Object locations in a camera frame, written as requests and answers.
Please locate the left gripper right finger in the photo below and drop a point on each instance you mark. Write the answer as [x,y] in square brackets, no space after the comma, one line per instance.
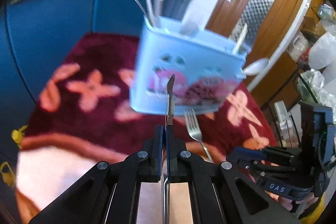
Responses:
[220,193]

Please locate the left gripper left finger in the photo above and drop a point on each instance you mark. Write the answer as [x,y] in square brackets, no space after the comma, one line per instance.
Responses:
[108,193]

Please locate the white plastic spoon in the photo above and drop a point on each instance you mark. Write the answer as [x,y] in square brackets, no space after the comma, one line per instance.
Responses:
[256,67]

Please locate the steel table knife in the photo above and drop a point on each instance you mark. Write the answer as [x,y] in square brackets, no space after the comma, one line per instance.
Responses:
[166,174]

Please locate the large steel fork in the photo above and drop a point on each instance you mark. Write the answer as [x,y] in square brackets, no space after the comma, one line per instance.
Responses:
[238,34]

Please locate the person's right hand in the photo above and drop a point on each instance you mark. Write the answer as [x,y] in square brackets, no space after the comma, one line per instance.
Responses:
[313,207]

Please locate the red floral plush cloth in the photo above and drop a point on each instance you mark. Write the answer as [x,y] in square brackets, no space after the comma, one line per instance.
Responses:
[83,116]

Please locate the white plastic bags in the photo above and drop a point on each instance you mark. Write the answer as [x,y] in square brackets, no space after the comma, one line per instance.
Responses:
[313,49]

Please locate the light blue chopsticks box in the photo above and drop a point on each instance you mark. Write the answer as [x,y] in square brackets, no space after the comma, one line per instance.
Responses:
[205,68]

